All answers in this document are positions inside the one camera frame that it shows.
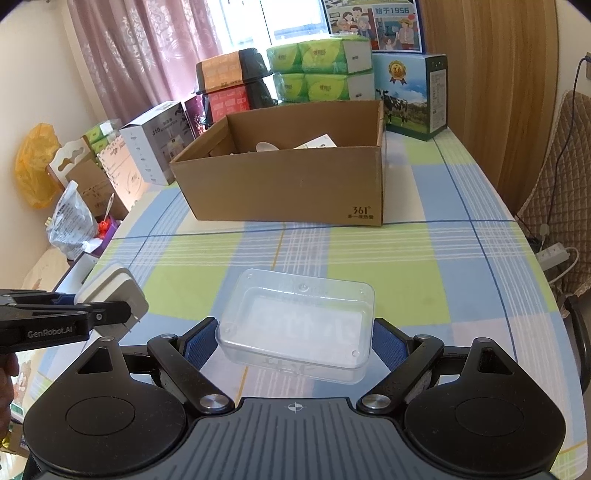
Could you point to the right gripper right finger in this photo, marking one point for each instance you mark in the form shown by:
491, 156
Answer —
410, 361

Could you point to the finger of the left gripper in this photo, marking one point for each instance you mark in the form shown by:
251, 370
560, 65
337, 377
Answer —
35, 297
108, 313

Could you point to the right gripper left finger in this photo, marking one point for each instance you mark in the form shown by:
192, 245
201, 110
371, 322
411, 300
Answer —
181, 358

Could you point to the white power adapter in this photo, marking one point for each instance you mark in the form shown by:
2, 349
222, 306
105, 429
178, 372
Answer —
115, 283

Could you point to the clear plastic tray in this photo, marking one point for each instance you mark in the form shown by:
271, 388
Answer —
313, 327

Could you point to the white plastic spoon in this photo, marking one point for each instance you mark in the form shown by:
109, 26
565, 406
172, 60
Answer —
266, 147

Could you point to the white tablet medicine box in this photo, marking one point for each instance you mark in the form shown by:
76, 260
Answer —
323, 141

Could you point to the person's left hand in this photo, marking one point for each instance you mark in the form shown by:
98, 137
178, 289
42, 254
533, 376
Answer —
9, 369

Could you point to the clear printed plastic bag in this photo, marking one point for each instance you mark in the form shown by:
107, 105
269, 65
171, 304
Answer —
72, 226

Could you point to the kraft cardboard package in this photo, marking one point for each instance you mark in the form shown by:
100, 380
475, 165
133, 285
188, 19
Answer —
75, 161

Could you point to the yellow plastic bag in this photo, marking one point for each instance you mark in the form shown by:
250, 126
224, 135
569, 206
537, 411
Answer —
35, 153

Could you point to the white appliance box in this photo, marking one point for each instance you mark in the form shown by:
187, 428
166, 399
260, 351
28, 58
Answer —
155, 138

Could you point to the white power strip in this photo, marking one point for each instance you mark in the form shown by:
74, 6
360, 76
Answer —
552, 256

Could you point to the brown quilted chair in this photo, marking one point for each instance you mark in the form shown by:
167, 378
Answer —
560, 198

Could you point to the brown cardboard box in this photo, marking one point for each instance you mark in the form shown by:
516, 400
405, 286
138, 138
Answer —
223, 178

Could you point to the orange red stacked boxes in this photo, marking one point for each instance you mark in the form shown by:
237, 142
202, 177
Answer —
220, 79

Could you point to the pink curtain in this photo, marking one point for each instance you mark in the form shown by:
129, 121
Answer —
142, 53

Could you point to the green cow milk box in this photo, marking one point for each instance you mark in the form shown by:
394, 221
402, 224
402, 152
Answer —
414, 91

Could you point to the black plastic bag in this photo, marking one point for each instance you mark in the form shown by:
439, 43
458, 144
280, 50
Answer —
254, 71

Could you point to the green tissue pack bundle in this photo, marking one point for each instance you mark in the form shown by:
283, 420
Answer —
329, 68

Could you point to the blue milk carton box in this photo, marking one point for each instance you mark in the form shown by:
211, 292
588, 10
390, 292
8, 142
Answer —
390, 25

